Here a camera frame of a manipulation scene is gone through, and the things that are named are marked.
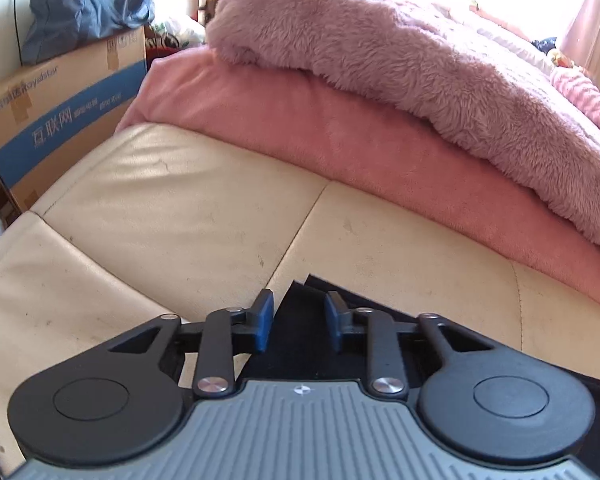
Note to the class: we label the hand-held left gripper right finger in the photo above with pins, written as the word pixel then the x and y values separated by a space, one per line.
pixel 333 327

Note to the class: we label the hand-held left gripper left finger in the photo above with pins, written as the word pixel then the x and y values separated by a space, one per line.
pixel 262 322

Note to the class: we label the black pants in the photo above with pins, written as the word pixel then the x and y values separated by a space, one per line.
pixel 300 332

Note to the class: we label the cream leather sofa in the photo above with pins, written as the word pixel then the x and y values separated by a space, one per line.
pixel 180 220

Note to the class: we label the salmon pink blanket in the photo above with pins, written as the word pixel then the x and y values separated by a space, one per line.
pixel 340 130

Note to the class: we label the fluffy mauve blanket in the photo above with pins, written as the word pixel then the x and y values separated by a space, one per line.
pixel 390 45

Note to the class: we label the cardboard box with blue stripe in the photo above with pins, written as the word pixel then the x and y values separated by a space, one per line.
pixel 55 115

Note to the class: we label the patterned cloth bundle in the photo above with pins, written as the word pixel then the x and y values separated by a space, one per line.
pixel 172 35

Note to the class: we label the white quilt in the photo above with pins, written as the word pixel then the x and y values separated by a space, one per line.
pixel 505 35

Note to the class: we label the pink ribbed blanket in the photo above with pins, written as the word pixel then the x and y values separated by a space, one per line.
pixel 587 97

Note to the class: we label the dark blue cloth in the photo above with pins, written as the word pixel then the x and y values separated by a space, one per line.
pixel 546 44

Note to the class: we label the blue-grey bag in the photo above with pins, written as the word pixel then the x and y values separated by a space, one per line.
pixel 85 5

